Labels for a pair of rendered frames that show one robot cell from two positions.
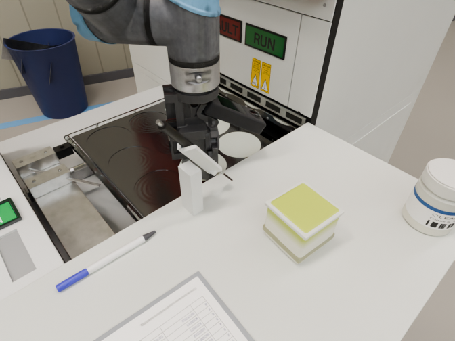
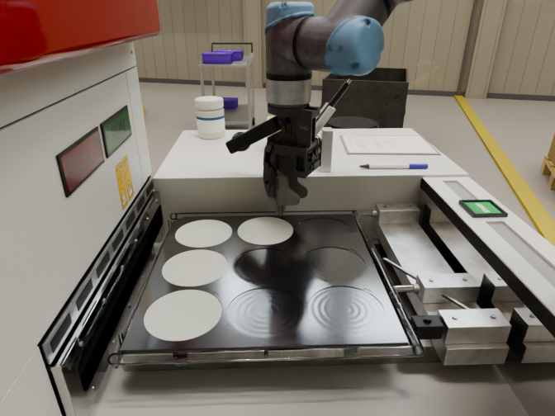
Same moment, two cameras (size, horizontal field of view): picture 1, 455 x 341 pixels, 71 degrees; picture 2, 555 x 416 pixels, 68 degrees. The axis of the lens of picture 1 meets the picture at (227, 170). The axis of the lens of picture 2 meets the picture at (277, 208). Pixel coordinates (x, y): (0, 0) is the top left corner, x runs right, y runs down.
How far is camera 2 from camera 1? 1.12 m
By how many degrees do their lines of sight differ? 103
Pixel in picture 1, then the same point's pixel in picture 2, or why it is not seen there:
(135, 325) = (388, 151)
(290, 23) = (123, 87)
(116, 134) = (331, 310)
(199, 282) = (349, 151)
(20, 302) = (448, 170)
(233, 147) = (215, 231)
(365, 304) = not seen: hidden behind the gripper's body
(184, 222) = (337, 167)
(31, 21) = not seen: outside the picture
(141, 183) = (339, 239)
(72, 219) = (420, 253)
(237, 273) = not seen: hidden behind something
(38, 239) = (442, 190)
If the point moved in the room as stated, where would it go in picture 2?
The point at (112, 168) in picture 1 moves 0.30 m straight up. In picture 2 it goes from (362, 266) to (384, 63)
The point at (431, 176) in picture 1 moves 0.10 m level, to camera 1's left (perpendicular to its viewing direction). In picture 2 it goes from (219, 101) to (249, 106)
